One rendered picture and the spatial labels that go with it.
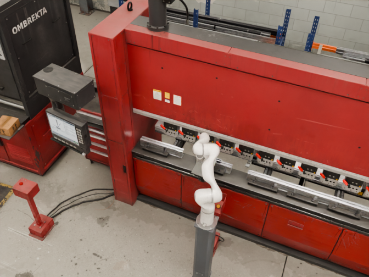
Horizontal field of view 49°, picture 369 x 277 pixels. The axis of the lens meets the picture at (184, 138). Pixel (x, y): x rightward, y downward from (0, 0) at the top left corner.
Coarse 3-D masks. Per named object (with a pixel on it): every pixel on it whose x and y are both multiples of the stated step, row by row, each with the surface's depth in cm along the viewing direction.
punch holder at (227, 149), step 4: (220, 140) 391; (224, 140) 389; (224, 144) 392; (228, 144) 390; (232, 144) 387; (220, 148) 398; (224, 148) 397; (228, 148) 393; (232, 148) 391; (228, 152) 396; (232, 152) 394
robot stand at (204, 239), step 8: (216, 216) 364; (200, 232) 361; (208, 232) 356; (200, 240) 369; (208, 240) 364; (200, 248) 378; (208, 248) 374; (200, 256) 387; (208, 256) 384; (200, 264) 397; (208, 264) 396; (200, 272) 407; (208, 272) 407
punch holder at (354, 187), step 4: (348, 180) 358; (352, 180) 357; (356, 180) 355; (360, 180) 353; (344, 184) 363; (348, 184) 361; (352, 184) 360; (356, 184) 358; (360, 184) 356; (344, 188) 366; (348, 188) 364; (352, 188) 363; (356, 188) 360; (360, 188) 358; (356, 192) 363
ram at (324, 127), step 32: (160, 64) 361; (192, 64) 346; (192, 96) 369; (224, 96) 355; (256, 96) 341; (288, 96) 328; (320, 96) 316; (192, 128) 396; (224, 128) 379; (256, 128) 363; (288, 128) 348; (320, 128) 335; (352, 128) 323; (320, 160) 357; (352, 160) 343
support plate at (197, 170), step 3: (198, 159) 415; (198, 162) 412; (195, 165) 409; (198, 165) 409; (201, 165) 409; (195, 168) 406; (198, 168) 406; (201, 168) 406; (192, 171) 403; (195, 171) 403; (198, 171) 403; (201, 171) 403; (195, 174) 401; (198, 174) 400; (201, 174) 400
